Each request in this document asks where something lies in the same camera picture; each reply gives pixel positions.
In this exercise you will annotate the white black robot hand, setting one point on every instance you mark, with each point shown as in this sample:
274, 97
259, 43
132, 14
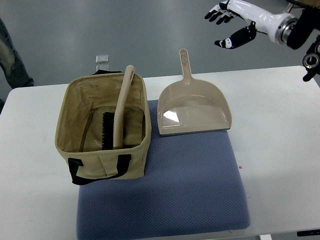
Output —
276, 26

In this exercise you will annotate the pink hand broom black bristles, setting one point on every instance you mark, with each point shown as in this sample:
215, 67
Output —
117, 112

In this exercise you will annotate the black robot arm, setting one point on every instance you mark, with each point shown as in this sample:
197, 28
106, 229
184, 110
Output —
300, 32

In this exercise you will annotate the cardboard box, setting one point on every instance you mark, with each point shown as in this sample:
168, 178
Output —
304, 3

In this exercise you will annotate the pink plastic dustpan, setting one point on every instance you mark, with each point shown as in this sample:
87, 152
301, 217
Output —
192, 105

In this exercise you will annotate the blue foam cushion mat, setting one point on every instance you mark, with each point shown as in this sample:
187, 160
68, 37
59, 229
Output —
191, 185

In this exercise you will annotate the black table control panel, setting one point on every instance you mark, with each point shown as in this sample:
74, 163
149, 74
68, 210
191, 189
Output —
308, 233

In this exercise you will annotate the person in grey trousers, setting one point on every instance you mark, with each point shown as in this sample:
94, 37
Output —
11, 63

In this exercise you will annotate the yellow canvas bag black handles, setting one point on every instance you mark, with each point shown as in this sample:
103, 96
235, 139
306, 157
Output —
84, 132

